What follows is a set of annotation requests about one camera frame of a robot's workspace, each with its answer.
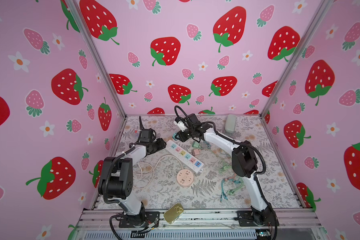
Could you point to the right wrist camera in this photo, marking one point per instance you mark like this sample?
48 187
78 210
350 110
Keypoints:
182 126

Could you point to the silver aluminium corner post right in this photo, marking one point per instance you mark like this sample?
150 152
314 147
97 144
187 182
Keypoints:
318 17

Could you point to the round pink power socket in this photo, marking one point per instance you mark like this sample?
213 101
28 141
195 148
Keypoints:
185 178

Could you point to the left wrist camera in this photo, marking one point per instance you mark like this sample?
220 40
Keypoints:
146 136

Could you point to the white multicolour power strip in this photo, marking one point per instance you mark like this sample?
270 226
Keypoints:
185 157

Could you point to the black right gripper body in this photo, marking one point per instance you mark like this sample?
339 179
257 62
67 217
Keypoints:
188 133

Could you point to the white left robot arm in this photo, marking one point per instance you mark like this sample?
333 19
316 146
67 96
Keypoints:
116 180

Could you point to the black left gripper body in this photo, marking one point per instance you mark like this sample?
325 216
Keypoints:
156 145

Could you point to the gold sardine tin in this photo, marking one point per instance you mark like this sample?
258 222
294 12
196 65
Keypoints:
173 213

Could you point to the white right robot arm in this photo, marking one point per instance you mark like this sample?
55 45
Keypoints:
247 163

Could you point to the light green charger plug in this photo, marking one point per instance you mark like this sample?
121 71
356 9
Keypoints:
196 145

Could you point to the pale green glasses case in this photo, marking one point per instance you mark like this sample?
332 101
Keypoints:
230 123

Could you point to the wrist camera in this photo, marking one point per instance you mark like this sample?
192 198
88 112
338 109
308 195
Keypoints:
182 126
146 136

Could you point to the silver aluminium corner post left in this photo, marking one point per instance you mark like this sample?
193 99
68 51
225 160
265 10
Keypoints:
78 17

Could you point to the silver aluminium corner post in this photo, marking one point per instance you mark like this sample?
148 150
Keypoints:
78 17
318 17

